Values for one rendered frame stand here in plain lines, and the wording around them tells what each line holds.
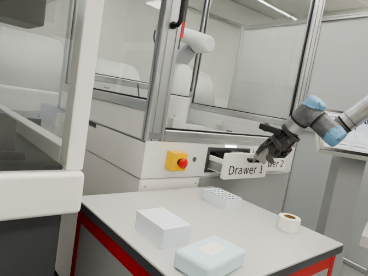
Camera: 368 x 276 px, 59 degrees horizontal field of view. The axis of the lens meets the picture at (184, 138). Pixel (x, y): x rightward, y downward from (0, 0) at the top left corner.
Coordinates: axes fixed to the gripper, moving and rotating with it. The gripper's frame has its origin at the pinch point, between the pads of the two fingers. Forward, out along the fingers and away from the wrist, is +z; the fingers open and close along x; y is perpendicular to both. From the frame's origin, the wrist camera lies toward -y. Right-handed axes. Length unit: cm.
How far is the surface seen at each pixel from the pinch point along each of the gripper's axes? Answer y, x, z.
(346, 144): -4, 81, -8
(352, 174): 8, 95, 6
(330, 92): -74, 170, -4
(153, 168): -8.1, -41.9, 15.0
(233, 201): 16.5, -24.9, 3.6
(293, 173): -44, 172, 72
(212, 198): 11.7, -28.3, 8.2
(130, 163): -15, -47, 20
